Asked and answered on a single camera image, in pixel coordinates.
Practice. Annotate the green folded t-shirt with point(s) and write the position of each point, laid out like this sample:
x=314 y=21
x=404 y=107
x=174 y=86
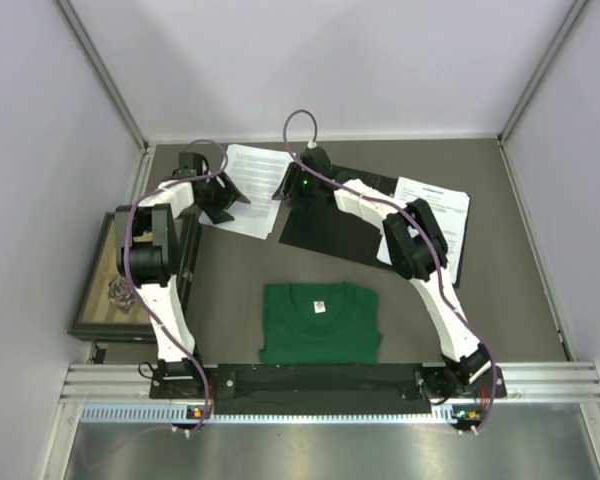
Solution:
x=320 y=324

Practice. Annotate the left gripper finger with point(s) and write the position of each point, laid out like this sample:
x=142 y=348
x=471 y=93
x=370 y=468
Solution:
x=215 y=217
x=234 y=193

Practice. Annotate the white printed paper stack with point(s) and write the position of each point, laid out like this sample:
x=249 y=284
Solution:
x=434 y=235

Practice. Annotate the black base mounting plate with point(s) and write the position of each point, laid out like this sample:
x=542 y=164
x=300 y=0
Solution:
x=253 y=389

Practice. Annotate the right aluminium corner post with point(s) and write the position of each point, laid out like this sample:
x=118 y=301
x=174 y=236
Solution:
x=567 y=26

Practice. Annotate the black glass-lid display box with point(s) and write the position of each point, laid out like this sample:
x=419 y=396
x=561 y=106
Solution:
x=106 y=310

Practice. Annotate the left aluminium corner post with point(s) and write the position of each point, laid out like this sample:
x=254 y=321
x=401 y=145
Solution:
x=102 y=74

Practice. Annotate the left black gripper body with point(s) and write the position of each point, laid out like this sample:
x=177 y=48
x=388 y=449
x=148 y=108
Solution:
x=215 y=196

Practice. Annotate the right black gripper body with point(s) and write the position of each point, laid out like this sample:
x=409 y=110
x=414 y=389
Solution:
x=304 y=188

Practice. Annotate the grey slotted cable duct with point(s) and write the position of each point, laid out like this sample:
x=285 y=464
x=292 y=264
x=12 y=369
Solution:
x=184 y=414

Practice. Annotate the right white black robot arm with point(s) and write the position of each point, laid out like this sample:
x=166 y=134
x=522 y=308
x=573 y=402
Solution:
x=466 y=357

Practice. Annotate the aluminium corner post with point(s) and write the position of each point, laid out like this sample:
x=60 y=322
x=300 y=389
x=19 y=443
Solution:
x=567 y=26
x=102 y=74

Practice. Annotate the aluminium front rail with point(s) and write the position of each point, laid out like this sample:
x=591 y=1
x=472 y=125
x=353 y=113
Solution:
x=535 y=382

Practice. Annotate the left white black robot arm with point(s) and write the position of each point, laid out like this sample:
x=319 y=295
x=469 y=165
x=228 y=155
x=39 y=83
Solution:
x=149 y=258

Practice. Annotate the white paper sheets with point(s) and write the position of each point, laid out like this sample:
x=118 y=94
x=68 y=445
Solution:
x=257 y=173

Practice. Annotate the white folder black inside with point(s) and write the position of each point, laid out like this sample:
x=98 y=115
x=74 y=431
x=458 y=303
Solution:
x=322 y=228

